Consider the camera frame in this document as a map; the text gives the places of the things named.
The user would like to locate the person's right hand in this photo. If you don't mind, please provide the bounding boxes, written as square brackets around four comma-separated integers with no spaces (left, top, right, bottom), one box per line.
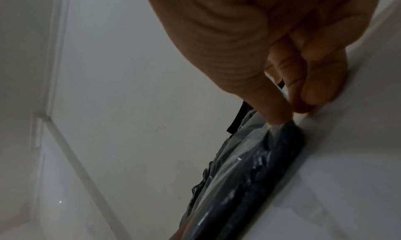
[140,0,383,126]

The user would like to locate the taped parcel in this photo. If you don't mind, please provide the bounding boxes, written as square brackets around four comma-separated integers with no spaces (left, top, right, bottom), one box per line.
[170,107,306,240]

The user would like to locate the clear tape strip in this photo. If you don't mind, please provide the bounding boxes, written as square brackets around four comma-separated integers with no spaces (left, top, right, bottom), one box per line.
[180,110,297,240]

